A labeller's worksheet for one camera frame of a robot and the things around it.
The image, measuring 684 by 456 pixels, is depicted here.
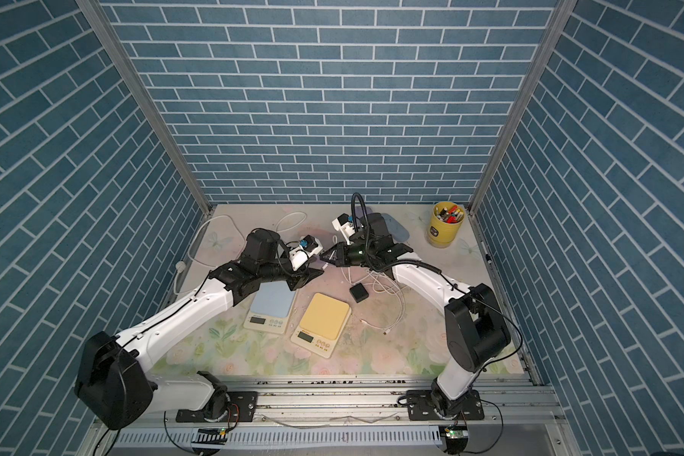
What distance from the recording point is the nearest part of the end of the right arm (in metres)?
0.65

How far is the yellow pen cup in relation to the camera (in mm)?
1011

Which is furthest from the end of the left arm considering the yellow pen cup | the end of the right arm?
the yellow pen cup

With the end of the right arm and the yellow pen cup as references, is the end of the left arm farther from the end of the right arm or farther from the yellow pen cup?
the yellow pen cup

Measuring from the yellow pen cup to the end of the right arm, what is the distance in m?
0.39
